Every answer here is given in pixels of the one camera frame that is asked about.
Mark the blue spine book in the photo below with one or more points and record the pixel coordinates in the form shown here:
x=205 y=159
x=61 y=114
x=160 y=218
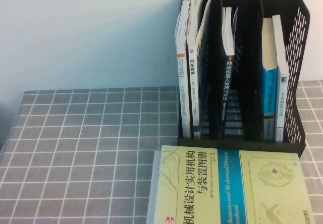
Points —
x=270 y=82

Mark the white book orange-striped spine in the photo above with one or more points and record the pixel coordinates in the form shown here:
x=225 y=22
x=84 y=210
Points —
x=183 y=82

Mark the black perforated book stand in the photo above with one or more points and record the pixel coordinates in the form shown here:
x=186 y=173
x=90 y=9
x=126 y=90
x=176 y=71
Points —
x=227 y=143

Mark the yellow mechanical design book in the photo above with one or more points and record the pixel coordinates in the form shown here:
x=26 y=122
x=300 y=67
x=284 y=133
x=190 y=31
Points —
x=265 y=183

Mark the white spine thin book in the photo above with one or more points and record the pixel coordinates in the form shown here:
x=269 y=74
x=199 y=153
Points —
x=283 y=95

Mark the grey white-checked tablecloth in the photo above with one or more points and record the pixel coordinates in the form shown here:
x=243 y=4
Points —
x=75 y=133

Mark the black spine robotics book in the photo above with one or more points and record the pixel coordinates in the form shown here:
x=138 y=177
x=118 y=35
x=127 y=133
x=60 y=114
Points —
x=228 y=82

